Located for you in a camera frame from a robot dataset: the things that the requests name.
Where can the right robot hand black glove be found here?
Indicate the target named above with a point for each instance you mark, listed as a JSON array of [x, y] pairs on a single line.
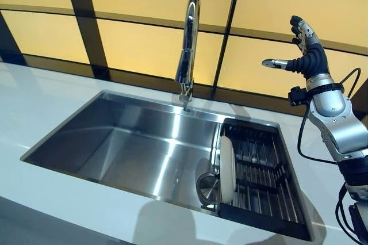
[[313, 61]]

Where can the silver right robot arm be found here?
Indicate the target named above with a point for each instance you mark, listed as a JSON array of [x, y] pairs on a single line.
[[336, 124]]

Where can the black dish drying rack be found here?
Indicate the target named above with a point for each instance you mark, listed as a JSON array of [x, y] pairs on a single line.
[[264, 176]]

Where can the chrome gooseneck kitchen faucet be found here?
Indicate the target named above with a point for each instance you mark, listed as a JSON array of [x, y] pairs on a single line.
[[188, 55]]

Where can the cream ceramic plate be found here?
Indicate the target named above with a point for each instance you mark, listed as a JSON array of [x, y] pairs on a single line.
[[227, 167]]

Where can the round steel sink strainer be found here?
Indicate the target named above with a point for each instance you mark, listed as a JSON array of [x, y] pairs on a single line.
[[207, 189]]

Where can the stainless steel sink basin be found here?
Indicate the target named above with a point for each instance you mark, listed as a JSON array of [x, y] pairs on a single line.
[[129, 147]]

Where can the wide white cabinet door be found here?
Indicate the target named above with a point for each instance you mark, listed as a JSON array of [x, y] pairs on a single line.
[[28, 227]]

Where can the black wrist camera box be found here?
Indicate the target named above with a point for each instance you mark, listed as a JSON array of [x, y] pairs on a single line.
[[298, 97]]

